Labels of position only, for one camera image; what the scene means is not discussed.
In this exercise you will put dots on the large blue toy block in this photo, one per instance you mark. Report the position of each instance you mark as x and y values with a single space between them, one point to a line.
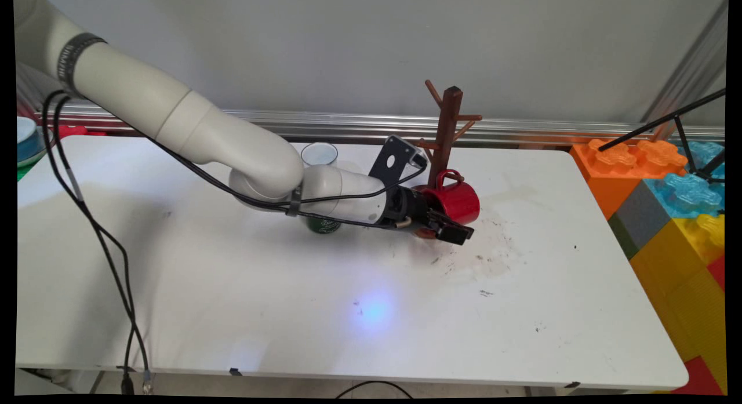
687 195

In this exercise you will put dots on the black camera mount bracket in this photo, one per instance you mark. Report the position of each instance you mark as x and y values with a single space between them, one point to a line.
389 160

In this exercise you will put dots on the grey toy building block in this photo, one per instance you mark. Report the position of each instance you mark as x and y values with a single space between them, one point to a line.
640 215

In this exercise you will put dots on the red plastic piece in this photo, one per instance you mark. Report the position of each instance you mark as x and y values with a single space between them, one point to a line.
72 130

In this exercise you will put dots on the brown wooden mug tree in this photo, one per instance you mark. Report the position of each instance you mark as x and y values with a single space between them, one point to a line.
447 131

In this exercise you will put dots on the blue round plate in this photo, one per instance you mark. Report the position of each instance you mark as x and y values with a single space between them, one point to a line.
29 140

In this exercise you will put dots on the green mat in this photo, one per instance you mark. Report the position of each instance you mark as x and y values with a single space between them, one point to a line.
24 172

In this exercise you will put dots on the small red toy block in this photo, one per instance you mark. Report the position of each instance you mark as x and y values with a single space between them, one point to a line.
717 273

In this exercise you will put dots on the red mug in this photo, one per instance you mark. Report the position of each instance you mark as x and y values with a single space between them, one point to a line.
458 200

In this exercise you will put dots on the horizontal aluminium rail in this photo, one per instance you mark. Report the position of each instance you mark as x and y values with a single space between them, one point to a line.
348 126

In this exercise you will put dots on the black tripod stand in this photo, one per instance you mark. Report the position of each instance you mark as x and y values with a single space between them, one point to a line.
661 121

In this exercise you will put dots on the black printed velcro band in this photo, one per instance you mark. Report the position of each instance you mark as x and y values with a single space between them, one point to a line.
75 56

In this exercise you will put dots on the small blue toy block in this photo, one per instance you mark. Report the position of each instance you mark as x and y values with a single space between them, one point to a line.
704 155

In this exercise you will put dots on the yellow toy building block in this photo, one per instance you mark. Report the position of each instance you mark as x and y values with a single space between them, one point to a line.
678 288

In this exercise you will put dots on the large red toy block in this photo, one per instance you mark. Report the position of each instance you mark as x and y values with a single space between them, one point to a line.
698 378

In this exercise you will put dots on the slanted aluminium profile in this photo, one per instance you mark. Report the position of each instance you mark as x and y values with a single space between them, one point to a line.
690 68

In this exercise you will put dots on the dark green printed mug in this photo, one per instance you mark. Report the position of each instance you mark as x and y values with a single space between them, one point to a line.
324 225

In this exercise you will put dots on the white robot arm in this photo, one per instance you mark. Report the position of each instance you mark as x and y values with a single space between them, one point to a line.
174 114

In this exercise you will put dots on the orange toy building block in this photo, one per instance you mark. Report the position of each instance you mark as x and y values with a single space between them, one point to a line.
608 172

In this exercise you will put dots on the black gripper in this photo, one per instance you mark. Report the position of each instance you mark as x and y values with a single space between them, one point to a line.
408 210

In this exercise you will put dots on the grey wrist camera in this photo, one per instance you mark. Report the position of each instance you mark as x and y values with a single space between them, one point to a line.
419 157

